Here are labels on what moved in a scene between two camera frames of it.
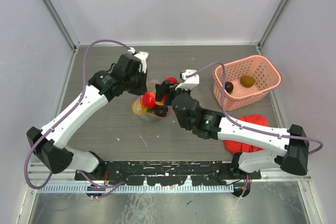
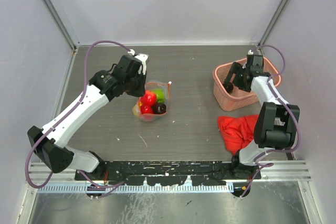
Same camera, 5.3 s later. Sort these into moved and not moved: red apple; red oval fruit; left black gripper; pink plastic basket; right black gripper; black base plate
Moved: right black gripper; red oval fruit
Not moved: black base plate; left black gripper; pink plastic basket; red apple
